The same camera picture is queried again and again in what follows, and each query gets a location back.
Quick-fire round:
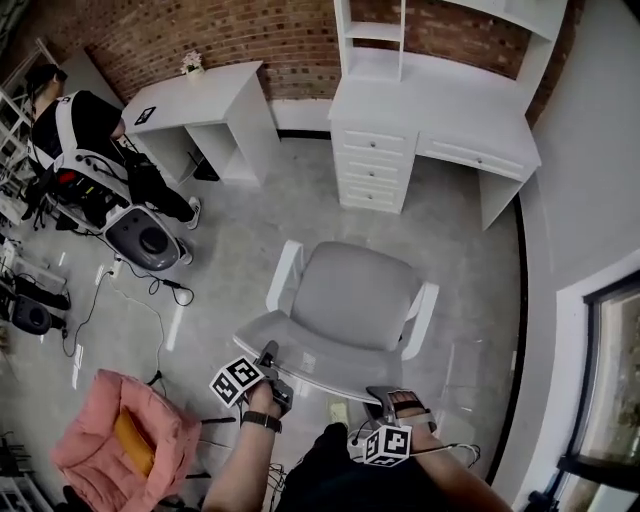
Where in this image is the person's black clothing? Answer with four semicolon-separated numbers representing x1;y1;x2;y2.
274;422;451;512

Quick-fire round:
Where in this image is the person's right forearm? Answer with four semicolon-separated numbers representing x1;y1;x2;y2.
409;424;514;512

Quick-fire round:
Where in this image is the pink armchair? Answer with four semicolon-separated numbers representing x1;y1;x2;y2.
49;368;202;512

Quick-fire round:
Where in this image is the grey and white chair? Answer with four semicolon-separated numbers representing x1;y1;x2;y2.
232;239;441;406

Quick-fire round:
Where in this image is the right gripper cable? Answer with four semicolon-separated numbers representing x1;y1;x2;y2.
409;441;482;469

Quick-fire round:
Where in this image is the black floor cable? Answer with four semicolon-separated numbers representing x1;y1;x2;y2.
61;271;110;359

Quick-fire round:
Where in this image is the black bag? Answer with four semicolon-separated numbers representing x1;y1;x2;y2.
188;149;221;182

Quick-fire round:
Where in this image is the small white desk drawer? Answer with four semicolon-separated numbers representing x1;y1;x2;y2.
341;158;407;185
342;183;404;204
342;129;411;157

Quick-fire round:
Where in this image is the small potted flower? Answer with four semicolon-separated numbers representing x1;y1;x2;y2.
180;49;205;77

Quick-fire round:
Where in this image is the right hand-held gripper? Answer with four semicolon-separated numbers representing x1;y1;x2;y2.
363;385;439;469

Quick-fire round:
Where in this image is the black charger cable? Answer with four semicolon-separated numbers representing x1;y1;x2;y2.
118;257;196;307

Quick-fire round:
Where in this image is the black framed window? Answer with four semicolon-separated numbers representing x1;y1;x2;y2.
529;272;640;512

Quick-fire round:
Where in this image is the person's left hand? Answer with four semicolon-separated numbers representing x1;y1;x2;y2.
244;382;281;414

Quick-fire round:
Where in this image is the white shelving rack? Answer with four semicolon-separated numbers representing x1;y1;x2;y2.
0;39;51;211

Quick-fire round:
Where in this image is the person's right hand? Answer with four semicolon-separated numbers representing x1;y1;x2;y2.
388;389;430;417

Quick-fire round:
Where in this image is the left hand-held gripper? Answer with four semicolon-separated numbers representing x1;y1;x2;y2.
208;340;296;416

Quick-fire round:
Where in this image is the orange cushion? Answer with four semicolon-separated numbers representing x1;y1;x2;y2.
113;409;154;479

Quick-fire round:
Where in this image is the black wristwatch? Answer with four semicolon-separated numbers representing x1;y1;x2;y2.
241;410;284;434

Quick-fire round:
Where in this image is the white desk with hutch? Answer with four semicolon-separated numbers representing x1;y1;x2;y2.
327;0;569;232

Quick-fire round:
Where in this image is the small white desk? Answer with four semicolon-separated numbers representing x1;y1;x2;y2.
121;60;281;189

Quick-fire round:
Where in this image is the white floor cable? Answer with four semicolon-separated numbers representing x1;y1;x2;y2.
108;277;167;382

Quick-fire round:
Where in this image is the wide white desk drawer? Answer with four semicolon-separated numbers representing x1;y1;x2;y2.
418;135;534;176

